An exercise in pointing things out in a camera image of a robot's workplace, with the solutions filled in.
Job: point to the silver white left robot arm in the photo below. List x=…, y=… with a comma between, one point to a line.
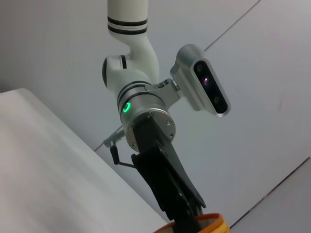
x=136, y=80

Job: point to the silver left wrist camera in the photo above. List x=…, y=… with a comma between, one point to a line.
x=204, y=80

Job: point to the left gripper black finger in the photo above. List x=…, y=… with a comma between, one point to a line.
x=187, y=221

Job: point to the beige orange bear food bag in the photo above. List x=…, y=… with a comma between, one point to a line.
x=213, y=223

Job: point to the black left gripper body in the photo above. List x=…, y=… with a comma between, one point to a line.
x=165, y=170

